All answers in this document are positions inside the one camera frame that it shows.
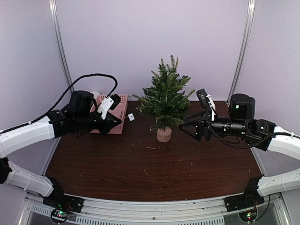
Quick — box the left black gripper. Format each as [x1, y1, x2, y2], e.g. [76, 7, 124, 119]
[75, 112, 121, 136]

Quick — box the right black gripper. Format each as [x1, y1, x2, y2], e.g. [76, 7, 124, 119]
[178, 110, 247, 143]

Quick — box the fairy light string with battery box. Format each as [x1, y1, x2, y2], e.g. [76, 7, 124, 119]
[123, 113, 162, 150]

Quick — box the small green christmas tree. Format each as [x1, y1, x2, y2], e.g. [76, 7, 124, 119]
[132, 55, 195, 143]

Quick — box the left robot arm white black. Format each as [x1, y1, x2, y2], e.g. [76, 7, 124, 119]
[0, 90, 121, 208]

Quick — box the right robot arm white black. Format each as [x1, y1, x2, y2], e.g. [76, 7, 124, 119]
[179, 89, 300, 159]

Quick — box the pink plastic basket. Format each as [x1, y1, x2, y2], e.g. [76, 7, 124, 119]
[96, 94, 128, 135]

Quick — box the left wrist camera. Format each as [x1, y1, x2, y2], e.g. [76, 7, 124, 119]
[97, 94, 121, 120]

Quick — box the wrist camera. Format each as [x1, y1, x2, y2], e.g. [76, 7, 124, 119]
[97, 94, 121, 120]
[196, 89, 218, 121]

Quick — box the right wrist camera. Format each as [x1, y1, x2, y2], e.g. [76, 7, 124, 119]
[196, 89, 218, 121]

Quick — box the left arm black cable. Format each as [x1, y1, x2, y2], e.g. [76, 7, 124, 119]
[0, 74, 118, 135]

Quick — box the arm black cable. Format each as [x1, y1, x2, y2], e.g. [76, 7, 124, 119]
[203, 112, 293, 150]
[0, 74, 118, 135]

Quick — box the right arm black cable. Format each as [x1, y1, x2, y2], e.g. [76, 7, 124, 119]
[203, 112, 293, 150]

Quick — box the aluminium front rail frame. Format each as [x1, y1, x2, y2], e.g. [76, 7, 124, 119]
[16, 192, 293, 225]

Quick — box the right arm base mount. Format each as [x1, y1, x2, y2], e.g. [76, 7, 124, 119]
[224, 194, 265, 224]

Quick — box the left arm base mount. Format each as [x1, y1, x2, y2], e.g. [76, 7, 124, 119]
[41, 193, 84, 224]

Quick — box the left aluminium corner post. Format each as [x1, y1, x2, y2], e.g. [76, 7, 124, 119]
[49, 0, 72, 85]

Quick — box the aluminium corner post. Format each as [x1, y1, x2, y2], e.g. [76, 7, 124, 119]
[226, 0, 256, 105]
[49, 0, 72, 85]

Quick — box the right aluminium corner post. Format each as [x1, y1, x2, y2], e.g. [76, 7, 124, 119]
[226, 0, 256, 105]

